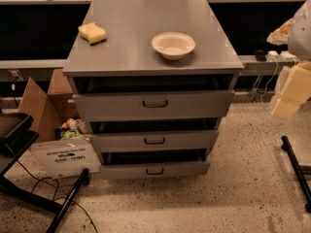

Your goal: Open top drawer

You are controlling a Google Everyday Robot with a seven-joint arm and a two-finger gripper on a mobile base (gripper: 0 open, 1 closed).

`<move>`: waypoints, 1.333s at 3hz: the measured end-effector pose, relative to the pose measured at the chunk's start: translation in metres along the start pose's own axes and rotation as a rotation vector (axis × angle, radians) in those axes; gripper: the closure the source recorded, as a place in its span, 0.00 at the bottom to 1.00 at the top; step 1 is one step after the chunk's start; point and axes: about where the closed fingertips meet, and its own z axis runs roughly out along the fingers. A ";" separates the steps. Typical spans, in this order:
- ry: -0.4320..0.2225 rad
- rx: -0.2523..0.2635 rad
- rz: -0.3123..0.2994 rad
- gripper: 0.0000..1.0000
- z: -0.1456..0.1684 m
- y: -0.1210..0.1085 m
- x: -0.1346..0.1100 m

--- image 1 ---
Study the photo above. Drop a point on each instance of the yellow sponge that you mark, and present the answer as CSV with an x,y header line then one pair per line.
x,y
92,33

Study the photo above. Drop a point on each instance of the grey top drawer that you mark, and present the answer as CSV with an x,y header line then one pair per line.
x,y
154,105

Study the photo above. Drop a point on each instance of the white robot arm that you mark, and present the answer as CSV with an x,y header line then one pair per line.
x,y
296,33

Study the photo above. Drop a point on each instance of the brown cardboard box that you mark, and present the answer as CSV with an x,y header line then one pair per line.
x,y
60,158

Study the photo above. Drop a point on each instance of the grey middle drawer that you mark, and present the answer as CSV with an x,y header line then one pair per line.
x,y
148,141

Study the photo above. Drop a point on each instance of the colourful items in box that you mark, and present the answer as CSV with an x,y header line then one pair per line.
x,y
72,128

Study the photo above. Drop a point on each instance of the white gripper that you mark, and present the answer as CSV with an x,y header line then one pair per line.
x,y
301,36

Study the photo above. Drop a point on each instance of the white bowl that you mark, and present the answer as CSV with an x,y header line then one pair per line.
x,y
173,45

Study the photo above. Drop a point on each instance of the grey metal drawer cabinet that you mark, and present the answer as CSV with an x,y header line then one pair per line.
x,y
127,63

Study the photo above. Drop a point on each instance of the grey bottom drawer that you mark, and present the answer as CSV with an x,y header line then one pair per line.
x,y
154,170

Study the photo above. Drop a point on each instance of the black stand leg right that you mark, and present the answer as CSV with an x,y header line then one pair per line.
x,y
301,171

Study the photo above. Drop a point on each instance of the white power adapters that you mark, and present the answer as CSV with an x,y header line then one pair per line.
x,y
282,56

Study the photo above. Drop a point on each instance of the grey drawer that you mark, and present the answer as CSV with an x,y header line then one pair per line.
x,y
154,170
154,105
148,141

